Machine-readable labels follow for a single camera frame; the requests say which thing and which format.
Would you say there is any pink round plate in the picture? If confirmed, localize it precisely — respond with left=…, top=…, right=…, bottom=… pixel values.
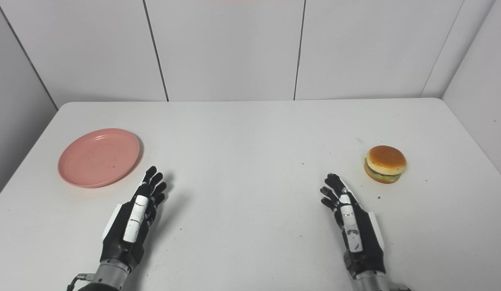
left=58, top=128, right=141, bottom=188

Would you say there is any toy hamburger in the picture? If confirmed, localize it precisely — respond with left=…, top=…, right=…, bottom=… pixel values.
left=364, top=145, right=407, bottom=184

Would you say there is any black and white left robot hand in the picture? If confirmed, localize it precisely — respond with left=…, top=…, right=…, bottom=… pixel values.
left=100, top=166, right=168, bottom=273

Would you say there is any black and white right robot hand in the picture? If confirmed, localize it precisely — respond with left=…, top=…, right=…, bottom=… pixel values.
left=320, top=173, right=386, bottom=279

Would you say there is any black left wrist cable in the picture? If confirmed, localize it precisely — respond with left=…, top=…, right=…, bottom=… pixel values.
left=67, top=273, right=95, bottom=291

